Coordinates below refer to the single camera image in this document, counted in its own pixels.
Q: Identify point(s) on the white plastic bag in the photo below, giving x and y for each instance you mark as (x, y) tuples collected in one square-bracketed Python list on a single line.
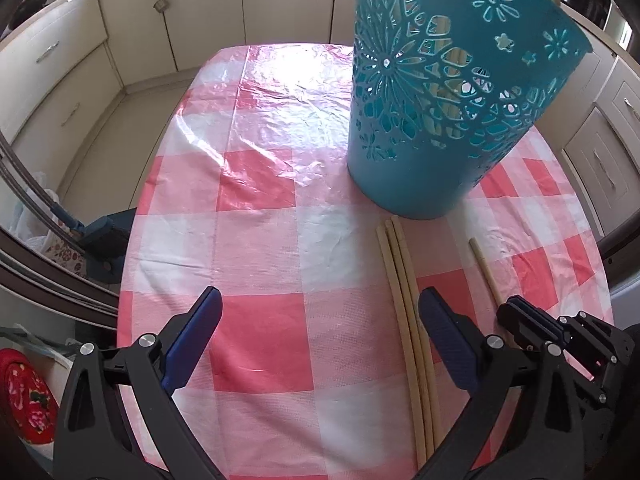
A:
[(30, 215)]

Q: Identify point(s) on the teal perforated utensil holder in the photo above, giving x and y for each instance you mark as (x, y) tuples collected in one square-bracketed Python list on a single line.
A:
[(400, 180)]

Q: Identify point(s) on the white side cabinet run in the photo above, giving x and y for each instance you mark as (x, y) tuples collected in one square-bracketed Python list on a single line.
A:
[(600, 150)]

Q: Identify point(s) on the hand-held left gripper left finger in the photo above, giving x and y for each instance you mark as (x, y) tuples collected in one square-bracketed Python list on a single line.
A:
[(195, 340)]

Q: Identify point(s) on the white door cabinet run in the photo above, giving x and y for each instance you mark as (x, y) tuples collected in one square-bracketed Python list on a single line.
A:
[(225, 10)]

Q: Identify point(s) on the red floral cushion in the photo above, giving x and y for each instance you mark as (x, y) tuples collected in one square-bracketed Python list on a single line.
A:
[(27, 395)]

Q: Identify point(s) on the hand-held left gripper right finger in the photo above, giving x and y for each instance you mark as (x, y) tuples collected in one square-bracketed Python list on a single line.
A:
[(447, 340)]

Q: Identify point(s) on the white drawer cabinet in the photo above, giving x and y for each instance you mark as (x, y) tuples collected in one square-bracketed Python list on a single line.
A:
[(55, 85)]

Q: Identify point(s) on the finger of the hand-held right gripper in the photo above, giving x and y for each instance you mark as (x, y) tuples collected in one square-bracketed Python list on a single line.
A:
[(515, 327), (537, 317)]

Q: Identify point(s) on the pink checkered plastic tablecloth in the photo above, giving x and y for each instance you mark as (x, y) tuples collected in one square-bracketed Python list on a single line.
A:
[(260, 260)]

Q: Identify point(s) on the small hanging metal strainer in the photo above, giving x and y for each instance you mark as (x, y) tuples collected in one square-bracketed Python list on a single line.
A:
[(160, 5)]

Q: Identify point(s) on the blue broom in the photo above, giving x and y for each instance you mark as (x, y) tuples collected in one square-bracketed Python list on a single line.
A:
[(65, 215)]

